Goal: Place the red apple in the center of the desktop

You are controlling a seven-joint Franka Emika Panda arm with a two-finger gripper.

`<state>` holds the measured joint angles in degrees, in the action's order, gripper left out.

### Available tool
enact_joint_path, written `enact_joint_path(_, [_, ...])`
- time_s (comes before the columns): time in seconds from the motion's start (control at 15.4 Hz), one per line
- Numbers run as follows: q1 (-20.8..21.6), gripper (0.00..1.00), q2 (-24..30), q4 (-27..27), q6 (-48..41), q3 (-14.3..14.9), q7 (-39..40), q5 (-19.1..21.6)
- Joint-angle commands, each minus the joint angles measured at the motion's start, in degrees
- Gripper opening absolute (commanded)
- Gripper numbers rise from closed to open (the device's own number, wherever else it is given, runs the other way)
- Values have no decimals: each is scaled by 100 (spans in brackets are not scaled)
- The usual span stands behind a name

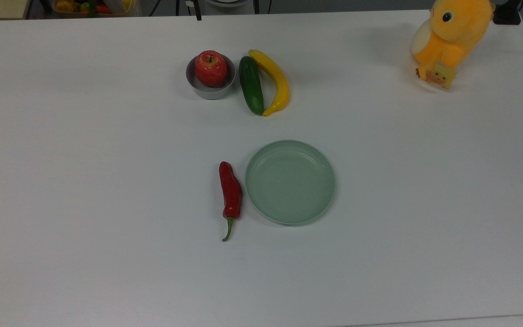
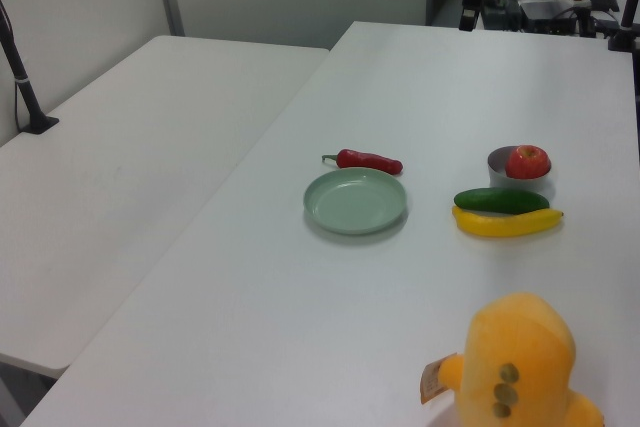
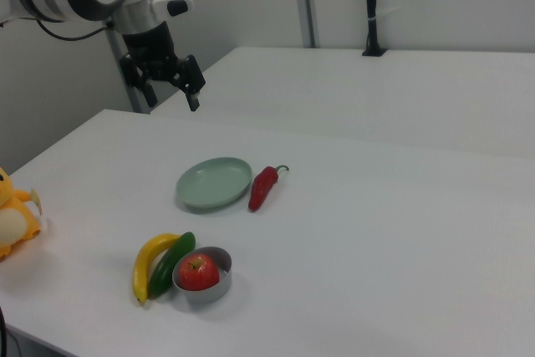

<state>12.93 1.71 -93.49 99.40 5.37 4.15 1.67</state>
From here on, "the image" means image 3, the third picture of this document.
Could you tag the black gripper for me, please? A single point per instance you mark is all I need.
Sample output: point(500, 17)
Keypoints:
point(150, 49)

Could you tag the red apple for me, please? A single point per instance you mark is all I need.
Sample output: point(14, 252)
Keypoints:
point(200, 275)

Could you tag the pale green plate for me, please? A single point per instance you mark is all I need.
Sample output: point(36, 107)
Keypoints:
point(213, 183)

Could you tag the red chili pepper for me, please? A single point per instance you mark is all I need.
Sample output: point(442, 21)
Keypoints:
point(261, 190)

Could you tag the yellow banana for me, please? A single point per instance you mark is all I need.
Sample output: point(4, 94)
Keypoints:
point(144, 258)

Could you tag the green cucumber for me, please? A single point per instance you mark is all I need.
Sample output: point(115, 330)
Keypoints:
point(167, 267)

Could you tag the orange plush toy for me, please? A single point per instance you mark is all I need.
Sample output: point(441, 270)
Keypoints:
point(16, 219)

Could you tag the grey metal bowl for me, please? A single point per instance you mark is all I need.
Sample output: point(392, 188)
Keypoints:
point(209, 295)

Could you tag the slanted aluminium frame post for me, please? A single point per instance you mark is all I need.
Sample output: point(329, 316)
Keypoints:
point(138, 105)

